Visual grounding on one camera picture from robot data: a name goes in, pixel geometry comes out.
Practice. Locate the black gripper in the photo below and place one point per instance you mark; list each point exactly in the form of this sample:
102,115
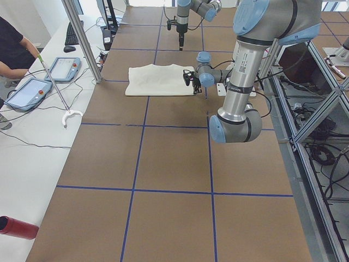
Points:
196,82
181,29

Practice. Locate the cream long-sleeve cat shirt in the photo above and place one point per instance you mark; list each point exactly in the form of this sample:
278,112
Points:
157,80

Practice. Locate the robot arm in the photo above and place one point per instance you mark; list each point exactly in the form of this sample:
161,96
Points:
206,9
257,24

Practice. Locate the black power adapter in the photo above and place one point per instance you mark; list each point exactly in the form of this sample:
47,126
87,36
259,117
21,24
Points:
107,39

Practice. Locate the black keyboard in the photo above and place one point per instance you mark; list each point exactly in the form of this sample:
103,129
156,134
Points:
71,37

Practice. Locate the black computer mouse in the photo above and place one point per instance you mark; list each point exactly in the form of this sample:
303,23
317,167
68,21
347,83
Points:
68,49

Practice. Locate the far teach pendant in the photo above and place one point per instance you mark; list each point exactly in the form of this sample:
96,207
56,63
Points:
64,69

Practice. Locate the teach pendant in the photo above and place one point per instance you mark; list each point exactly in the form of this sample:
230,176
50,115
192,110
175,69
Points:
29,95
64,69

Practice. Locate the white reacher grabber stick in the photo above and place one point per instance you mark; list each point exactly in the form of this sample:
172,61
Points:
68,111

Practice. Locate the seated person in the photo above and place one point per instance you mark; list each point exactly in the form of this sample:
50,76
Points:
17,52

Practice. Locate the near teach pendant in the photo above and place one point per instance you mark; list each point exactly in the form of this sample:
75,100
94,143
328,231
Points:
29,95

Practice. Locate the red cylinder bottle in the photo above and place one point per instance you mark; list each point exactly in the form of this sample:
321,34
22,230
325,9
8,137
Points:
16,228

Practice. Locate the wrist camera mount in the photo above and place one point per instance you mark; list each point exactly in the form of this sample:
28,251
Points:
188,76
171,22

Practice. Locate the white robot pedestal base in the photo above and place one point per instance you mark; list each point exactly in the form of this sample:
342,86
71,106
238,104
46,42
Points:
222,88

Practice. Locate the aluminium frame post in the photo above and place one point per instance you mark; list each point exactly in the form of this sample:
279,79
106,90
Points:
74,19

